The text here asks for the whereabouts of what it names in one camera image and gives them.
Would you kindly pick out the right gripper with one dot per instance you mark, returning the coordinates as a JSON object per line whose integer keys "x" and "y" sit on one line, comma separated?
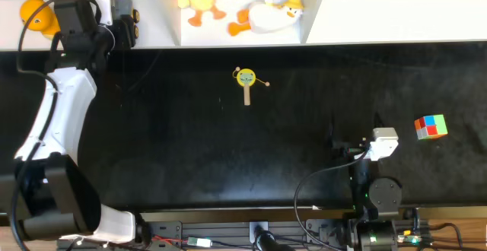
{"x": 342, "y": 152}

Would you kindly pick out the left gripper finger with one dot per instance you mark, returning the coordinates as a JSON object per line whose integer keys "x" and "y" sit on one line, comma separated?
{"x": 125, "y": 34}

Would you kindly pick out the grey and yellow toy truck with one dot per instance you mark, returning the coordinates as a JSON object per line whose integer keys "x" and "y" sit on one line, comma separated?
{"x": 122, "y": 5}

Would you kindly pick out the many-coloured puzzle cube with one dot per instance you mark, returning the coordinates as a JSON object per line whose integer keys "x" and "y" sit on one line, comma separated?
{"x": 430, "y": 127}

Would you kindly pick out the orange rubber dinosaur toy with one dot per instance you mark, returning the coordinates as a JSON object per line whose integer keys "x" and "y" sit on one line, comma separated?
{"x": 36, "y": 17}

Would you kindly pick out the yellow rattle drum toy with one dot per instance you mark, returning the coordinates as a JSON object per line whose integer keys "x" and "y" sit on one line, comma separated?
{"x": 246, "y": 78}

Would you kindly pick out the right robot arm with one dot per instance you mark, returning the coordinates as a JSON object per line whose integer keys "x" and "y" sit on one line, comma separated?
{"x": 384, "y": 196}

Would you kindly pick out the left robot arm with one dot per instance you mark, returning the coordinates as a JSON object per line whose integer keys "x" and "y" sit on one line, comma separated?
{"x": 64, "y": 110}

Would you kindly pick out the yellow plush duck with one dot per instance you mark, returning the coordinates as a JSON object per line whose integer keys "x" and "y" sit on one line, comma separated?
{"x": 201, "y": 0}

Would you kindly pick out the white shelf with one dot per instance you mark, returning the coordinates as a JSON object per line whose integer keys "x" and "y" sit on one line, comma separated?
{"x": 342, "y": 19}

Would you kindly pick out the white plush duck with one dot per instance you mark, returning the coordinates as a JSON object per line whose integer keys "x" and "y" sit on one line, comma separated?
{"x": 270, "y": 17}

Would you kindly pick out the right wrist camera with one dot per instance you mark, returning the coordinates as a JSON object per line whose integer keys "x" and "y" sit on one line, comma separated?
{"x": 380, "y": 144}

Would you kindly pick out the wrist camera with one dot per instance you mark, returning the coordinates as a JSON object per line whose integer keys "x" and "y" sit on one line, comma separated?
{"x": 97, "y": 4}
{"x": 380, "y": 144}

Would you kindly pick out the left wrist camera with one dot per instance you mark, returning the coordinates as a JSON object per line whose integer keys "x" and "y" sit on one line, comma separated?
{"x": 97, "y": 4}

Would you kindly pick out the mounting rail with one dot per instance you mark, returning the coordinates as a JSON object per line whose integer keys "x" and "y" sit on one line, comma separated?
{"x": 228, "y": 236}

